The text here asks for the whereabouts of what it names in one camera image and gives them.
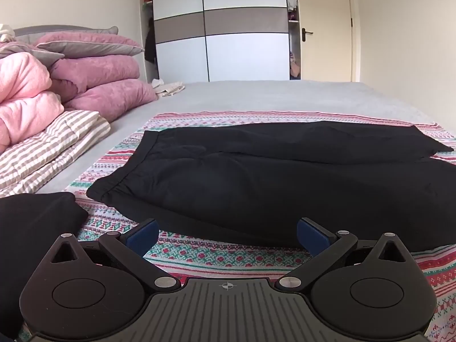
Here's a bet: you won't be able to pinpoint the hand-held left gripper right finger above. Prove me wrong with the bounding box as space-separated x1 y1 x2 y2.
274 217 411 292

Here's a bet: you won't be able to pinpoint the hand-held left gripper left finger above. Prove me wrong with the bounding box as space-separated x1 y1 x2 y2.
49 218 183 292

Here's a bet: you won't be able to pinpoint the black pants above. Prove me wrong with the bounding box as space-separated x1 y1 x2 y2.
86 121 456 251

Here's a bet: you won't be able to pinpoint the patterned knit blanket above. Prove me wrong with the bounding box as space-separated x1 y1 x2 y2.
17 110 456 342

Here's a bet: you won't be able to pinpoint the folded black garment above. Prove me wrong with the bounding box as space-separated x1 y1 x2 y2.
0 192 89 340

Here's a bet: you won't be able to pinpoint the striped quilt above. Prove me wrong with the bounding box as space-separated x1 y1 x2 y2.
0 110 112 198

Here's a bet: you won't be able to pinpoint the large pink pillow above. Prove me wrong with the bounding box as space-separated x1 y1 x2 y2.
63 79 158 122
49 56 142 103

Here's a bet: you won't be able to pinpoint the grey bed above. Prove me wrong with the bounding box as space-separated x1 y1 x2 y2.
36 80 442 200

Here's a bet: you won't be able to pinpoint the cream crumpled cloth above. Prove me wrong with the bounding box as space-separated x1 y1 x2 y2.
151 78 186 97

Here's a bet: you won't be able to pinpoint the pink fluffy blanket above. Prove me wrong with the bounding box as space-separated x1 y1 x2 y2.
0 52 65 147

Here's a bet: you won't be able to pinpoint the dark hanging garment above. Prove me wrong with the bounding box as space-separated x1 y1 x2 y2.
144 17 159 65

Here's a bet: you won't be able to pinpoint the grey pillow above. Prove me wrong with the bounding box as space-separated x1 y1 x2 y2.
12 25 119 44
36 40 137 58

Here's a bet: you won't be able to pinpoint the flat pink pillow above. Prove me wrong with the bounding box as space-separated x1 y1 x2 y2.
33 32 145 50

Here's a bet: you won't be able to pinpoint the cream door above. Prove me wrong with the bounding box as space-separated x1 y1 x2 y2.
296 0 357 83

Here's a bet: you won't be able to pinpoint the white and grey wardrobe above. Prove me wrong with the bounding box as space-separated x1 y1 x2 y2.
139 0 302 83

